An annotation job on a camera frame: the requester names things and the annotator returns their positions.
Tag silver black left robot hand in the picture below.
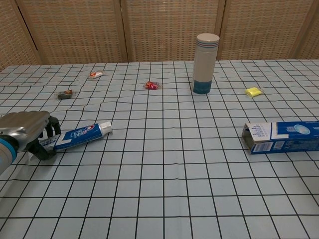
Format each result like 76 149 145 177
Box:
0 112 61 161

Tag blue white toothpaste tube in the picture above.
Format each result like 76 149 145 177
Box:
39 121 113 151

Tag blue toothpaste carton box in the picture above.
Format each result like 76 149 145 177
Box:
241 121 319 155

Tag white orange wrapped candy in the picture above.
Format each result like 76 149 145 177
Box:
89 70 105 80

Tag bamboo folding screen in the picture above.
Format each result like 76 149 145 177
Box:
0 0 319 72

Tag red wrapped candy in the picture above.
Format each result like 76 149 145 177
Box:
143 81 161 91

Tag light blue grid tablecloth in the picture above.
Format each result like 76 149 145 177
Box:
0 59 319 239

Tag beige thermos bottle blue base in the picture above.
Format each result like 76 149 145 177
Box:
192 33 220 95

